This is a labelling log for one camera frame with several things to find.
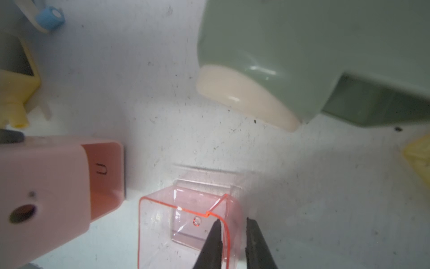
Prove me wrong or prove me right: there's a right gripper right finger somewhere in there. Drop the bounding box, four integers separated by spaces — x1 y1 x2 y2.
245 218 278 269

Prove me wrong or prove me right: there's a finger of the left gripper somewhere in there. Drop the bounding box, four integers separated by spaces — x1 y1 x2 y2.
0 129 25 144

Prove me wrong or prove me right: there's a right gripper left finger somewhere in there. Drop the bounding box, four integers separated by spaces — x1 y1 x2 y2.
193 219 223 269

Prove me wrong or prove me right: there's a pink transparent tray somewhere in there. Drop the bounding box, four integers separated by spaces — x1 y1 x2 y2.
137 179 244 269

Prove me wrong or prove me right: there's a yellow pencil sharpener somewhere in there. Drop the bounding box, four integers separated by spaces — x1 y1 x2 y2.
1 33 41 129

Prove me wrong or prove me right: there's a blue pencil sharpener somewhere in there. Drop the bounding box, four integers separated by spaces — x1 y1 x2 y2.
15 0 66 34

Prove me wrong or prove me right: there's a yellow transparent tray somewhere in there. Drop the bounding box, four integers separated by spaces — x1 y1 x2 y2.
403 135 430 187

